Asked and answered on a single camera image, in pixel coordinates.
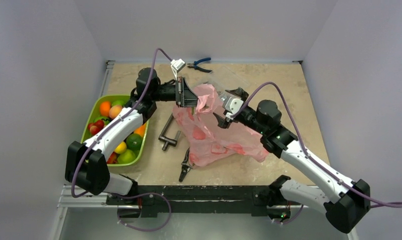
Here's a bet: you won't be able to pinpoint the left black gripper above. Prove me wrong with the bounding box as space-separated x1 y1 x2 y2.
150 76 205 108

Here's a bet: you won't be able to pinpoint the pink plastic bag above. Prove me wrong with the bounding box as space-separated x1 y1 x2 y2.
172 83 269 167

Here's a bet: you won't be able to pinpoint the fake orange carrot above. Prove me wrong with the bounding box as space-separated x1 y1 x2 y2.
133 123 147 137

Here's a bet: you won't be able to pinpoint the fake yellow lemon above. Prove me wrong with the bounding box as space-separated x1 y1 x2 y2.
114 141 127 155

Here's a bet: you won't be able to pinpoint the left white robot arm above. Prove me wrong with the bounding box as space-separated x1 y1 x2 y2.
65 67 198 205

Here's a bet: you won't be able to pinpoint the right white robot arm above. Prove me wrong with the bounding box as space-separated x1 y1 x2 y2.
215 87 371 234

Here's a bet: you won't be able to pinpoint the fake dark green lime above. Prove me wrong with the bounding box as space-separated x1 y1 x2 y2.
126 133 143 151

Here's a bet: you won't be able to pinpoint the fake peach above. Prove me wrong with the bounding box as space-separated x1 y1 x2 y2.
108 105 123 119

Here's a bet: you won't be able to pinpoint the fake green apple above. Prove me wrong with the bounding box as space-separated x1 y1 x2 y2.
117 149 137 164

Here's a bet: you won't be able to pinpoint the fake red apple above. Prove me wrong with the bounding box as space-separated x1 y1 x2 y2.
106 152 119 165

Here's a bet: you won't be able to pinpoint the clear compartment screw box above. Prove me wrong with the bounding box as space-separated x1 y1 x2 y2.
202 66 250 92

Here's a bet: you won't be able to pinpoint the dark metal clamp tool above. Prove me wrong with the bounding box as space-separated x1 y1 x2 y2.
158 112 182 152

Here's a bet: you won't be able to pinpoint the green plastic fruit tray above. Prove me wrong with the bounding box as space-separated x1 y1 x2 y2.
81 94 149 167

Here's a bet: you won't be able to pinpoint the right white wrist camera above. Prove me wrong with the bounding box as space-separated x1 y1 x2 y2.
221 95 244 116

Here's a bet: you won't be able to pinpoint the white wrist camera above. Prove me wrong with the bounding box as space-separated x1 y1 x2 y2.
221 95 244 116
170 58 186 80

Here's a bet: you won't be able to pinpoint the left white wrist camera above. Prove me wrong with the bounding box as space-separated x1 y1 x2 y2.
170 58 186 80

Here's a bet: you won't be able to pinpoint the blue handled pliers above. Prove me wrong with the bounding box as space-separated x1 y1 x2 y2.
187 57 212 73

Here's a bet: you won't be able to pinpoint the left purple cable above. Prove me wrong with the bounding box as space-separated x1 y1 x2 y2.
71 47 173 232

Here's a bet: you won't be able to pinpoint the black handled wire stripper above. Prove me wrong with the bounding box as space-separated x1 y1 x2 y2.
178 148 192 183

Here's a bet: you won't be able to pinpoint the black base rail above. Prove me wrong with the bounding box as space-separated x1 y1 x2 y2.
106 185 299 221

